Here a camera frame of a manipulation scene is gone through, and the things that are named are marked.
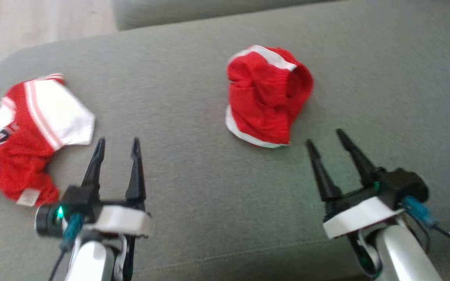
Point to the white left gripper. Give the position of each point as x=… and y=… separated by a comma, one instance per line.
x=123, y=220

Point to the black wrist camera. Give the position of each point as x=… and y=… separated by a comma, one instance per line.
x=78, y=199
x=404, y=183

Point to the red shorts with white trim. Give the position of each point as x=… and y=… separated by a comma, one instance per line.
x=264, y=105

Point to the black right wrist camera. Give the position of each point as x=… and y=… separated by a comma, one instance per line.
x=404, y=183

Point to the grey sofa back cushion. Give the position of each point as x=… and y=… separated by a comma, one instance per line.
x=170, y=13

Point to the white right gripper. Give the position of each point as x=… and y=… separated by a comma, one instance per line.
x=358, y=216

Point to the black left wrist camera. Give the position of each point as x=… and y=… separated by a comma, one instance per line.
x=78, y=199

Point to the red white printed jersey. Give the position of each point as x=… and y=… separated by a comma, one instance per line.
x=18, y=156

